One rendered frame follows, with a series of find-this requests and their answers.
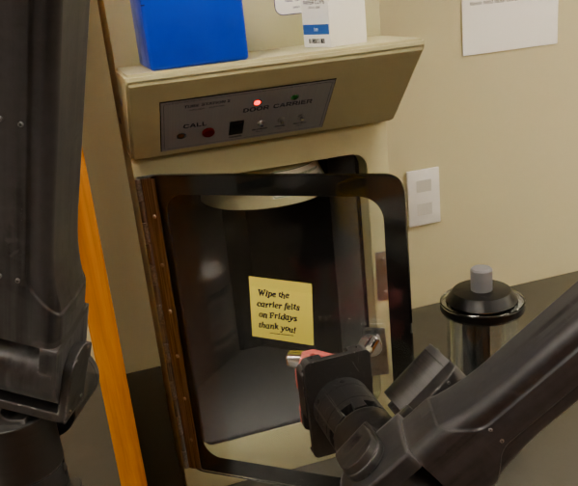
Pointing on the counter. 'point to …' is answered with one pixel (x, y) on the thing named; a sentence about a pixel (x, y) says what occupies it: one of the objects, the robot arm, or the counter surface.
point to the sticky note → (281, 310)
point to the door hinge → (160, 311)
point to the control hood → (363, 90)
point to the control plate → (204, 113)
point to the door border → (163, 292)
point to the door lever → (359, 343)
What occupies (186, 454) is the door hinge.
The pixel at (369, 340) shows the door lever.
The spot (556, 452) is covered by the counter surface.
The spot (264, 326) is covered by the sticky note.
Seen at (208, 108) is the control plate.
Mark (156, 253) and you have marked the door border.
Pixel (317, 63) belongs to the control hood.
